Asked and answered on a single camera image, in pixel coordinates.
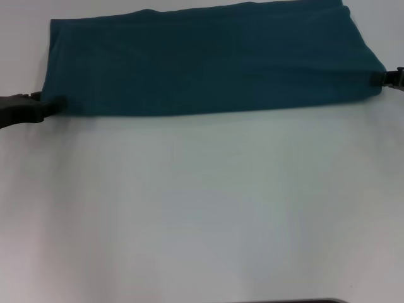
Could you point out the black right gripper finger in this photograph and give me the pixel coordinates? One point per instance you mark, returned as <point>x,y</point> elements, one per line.
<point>389,79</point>

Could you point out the teal T-shirt with FREE print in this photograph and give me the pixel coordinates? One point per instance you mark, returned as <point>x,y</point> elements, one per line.
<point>208,63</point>

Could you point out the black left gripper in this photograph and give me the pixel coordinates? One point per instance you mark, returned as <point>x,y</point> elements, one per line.
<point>19,109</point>

